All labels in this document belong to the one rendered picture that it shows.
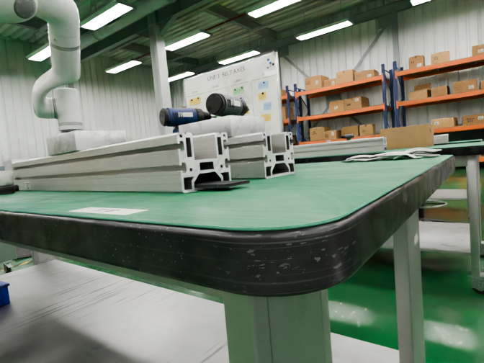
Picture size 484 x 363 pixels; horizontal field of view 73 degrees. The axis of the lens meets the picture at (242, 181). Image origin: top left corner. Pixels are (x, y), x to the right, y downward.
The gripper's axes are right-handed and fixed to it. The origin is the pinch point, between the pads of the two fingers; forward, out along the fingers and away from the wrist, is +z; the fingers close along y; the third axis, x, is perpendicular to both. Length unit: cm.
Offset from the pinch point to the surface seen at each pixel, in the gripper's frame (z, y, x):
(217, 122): -7, 6, 86
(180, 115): -15, -14, 49
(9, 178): 0.3, 29.6, 32.3
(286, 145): -2, -2, 96
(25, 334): 60, 21, -13
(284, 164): 2, -1, 96
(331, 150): 1, -144, 35
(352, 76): -207, -915, -264
